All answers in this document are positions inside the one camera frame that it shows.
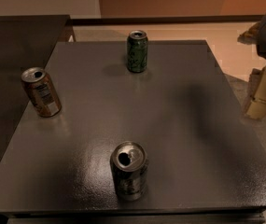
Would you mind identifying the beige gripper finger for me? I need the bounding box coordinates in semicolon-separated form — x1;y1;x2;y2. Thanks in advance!
237;22;259;45
244;65;266;119

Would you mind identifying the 7up can dark green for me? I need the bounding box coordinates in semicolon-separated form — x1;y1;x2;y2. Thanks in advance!
110;141;148;201

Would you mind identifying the green soda can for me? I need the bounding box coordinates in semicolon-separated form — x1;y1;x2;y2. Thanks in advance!
127;30;148;73

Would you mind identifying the brown orange soda can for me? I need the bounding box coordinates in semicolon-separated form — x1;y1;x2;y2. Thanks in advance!
21;67;62;118

